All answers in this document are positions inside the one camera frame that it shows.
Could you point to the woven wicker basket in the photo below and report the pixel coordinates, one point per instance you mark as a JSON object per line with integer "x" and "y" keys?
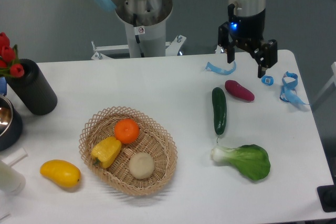
{"x": 153, "y": 139}

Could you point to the blue curved ribbon strip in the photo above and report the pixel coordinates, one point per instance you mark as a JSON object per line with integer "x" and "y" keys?
{"x": 221, "y": 71}

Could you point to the black box at table edge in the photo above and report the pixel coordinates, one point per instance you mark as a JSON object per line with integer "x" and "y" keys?
{"x": 327, "y": 197}

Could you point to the small blue tag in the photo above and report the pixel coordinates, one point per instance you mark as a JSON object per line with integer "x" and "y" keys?
{"x": 267, "y": 80}

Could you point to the dark green cucumber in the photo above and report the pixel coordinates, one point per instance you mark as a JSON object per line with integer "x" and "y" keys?
{"x": 219, "y": 110}

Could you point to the white cylindrical bottle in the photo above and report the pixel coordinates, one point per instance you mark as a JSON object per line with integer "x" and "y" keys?
{"x": 12, "y": 182}

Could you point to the orange tangerine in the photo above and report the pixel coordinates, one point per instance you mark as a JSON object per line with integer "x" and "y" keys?
{"x": 126, "y": 131}

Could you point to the yellow mango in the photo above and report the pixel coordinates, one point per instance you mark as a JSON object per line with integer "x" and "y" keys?
{"x": 62, "y": 173}

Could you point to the beige steamed bun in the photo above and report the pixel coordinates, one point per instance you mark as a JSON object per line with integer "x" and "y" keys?
{"x": 141, "y": 165}

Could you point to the blue tangled ribbon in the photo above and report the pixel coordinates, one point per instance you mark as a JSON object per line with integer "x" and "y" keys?
{"x": 288, "y": 92}

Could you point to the green bok choy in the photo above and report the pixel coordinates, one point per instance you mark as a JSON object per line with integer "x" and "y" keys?
{"x": 252, "y": 161}

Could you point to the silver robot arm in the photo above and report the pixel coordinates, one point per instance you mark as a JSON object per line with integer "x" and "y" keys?
{"x": 145, "y": 22}

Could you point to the purple sweet potato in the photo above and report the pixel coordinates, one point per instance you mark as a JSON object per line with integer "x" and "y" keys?
{"x": 238, "y": 91}

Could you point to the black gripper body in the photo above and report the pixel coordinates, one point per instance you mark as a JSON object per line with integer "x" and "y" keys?
{"x": 246, "y": 32}

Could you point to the black cylindrical vase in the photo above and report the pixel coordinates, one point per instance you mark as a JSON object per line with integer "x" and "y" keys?
{"x": 33, "y": 89}

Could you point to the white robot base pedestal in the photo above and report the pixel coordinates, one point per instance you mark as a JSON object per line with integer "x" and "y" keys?
{"x": 142, "y": 41}

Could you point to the white flat stick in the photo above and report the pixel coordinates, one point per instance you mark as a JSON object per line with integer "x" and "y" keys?
{"x": 15, "y": 157}

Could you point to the black metal-lined bowl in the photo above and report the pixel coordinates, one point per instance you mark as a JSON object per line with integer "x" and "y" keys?
{"x": 11, "y": 124}

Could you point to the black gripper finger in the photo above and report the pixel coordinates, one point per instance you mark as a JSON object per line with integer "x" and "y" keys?
{"x": 266, "y": 56}
{"x": 223, "y": 40}

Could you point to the red tulip bouquet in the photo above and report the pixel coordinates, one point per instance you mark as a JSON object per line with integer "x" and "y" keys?
{"x": 10, "y": 64}

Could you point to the yellow bell pepper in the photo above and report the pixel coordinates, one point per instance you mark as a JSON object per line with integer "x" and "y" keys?
{"x": 106, "y": 151}

